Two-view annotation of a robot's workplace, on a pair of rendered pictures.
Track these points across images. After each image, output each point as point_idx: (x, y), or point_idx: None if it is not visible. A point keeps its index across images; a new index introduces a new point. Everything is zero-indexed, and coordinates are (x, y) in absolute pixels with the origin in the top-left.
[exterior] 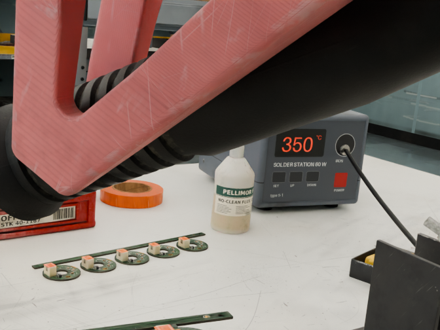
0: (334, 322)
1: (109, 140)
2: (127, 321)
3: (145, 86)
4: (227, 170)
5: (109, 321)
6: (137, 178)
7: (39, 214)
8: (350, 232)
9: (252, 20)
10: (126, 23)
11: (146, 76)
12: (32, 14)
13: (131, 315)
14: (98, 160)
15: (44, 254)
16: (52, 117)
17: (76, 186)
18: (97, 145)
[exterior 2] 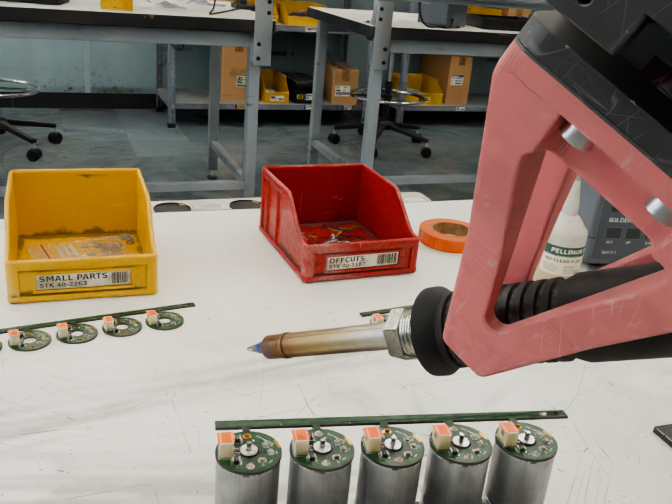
0: (662, 410)
1: (523, 353)
2: (452, 383)
3: (558, 328)
4: (558, 227)
5: (434, 381)
6: (454, 214)
7: (450, 373)
8: None
9: (651, 320)
10: (530, 236)
11: (560, 323)
12: (476, 261)
13: (456, 377)
14: (512, 363)
15: (369, 300)
16: (480, 327)
17: (491, 374)
18: (513, 354)
